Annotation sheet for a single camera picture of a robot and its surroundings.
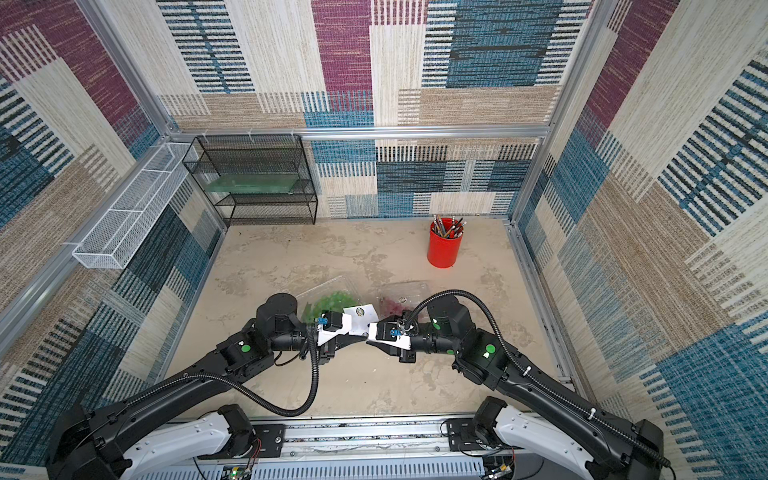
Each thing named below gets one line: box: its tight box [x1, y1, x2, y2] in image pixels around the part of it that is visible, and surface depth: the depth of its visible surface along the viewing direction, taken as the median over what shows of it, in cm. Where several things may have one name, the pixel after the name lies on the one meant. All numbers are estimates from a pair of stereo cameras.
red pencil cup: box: [427, 217, 464, 269], surface depth 101 cm
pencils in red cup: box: [432, 214, 467, 239], surface depth 101 cm
